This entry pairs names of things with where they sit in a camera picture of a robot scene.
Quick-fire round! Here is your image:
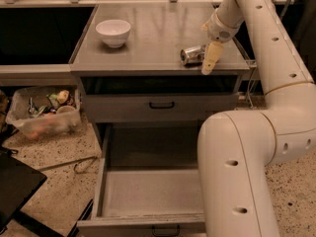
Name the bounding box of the open grey lower drawer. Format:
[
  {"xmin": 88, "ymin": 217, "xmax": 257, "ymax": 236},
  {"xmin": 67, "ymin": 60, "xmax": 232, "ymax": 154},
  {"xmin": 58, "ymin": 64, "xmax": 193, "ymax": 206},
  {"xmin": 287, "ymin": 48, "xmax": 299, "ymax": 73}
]
[{"xmin": 78, "ymin": 122, "xmax": 205, "ymax": 237}]

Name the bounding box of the white cable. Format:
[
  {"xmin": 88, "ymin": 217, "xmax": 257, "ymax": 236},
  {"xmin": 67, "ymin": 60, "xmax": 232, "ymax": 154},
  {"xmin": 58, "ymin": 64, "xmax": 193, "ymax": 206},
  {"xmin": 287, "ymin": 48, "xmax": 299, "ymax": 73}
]
[{"xmin": 245, "ymin": 61, "xmax": 258, "ymax": 109}]

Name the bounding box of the crushed silver redbull can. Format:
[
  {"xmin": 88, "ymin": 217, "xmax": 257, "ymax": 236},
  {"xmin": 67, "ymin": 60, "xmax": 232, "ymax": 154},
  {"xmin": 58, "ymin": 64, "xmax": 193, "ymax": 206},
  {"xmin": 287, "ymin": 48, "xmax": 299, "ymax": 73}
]
[{"xmin": 180, "ymin": 45, "xmax": 205, "ymax": 65}]

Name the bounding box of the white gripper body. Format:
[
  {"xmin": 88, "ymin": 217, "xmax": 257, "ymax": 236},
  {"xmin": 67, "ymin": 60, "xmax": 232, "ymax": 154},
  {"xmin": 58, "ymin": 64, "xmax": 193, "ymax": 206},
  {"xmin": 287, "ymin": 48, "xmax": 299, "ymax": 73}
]
[{"xmin": 201, "ymin": 10, "xmax": 242, "ymax": 42}]

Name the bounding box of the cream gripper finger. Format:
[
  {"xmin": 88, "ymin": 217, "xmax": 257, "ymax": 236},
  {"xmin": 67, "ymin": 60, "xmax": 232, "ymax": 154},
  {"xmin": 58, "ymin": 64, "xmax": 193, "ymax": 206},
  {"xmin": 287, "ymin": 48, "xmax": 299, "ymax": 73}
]
[{"xmin": 201, "ymin": 41, "xmax": 224, "ymax": 75}]

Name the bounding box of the clear plastic bin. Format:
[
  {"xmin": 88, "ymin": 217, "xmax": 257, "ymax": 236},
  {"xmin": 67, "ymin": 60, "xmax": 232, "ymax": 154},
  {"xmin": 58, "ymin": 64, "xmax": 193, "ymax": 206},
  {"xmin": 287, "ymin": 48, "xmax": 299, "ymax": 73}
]
[{"xmin": 6, "ymin": 86, "xmax": 81, "ymax": 139}]

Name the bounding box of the black flat panel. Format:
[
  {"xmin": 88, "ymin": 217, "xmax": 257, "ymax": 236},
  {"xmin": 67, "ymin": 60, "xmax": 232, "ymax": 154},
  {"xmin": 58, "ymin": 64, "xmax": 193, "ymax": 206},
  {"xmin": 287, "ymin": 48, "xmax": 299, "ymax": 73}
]
[{"xmin": 0, "ymin": 153, "xmax": 47, "ymax": 232}]

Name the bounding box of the white ceramic bowl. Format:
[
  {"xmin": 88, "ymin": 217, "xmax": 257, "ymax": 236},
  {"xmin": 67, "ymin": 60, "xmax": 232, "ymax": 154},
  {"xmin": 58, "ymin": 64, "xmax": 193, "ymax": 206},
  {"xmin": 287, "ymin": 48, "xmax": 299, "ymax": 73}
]
[{"xmin": 96, "ymin": 20, "xmax": 131, "ymax": 48}]

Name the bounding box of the grey upper drawer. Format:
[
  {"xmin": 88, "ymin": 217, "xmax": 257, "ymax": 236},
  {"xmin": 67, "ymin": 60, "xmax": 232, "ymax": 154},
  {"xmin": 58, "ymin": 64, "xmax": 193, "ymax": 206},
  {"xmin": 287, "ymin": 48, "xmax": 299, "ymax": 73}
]
[{"xmin": 82, "ymin": 93, "xmax": 238, "ymax": 122}]

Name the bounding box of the grey drawer cabinet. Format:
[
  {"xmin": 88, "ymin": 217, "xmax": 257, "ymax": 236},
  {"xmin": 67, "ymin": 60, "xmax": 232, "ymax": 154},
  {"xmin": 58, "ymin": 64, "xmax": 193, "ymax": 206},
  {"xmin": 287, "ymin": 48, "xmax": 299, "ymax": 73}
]
[{"xmin": 71, "ymin": 1, "xmax": 249, "ymax": 139}]

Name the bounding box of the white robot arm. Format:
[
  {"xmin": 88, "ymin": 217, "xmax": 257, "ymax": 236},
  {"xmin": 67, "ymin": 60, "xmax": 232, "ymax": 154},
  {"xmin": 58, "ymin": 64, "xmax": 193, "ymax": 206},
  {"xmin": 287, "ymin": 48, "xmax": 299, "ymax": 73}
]
[{"xmin": 197, "ymin": 0, "xmax": 316, "ymax": 237}]

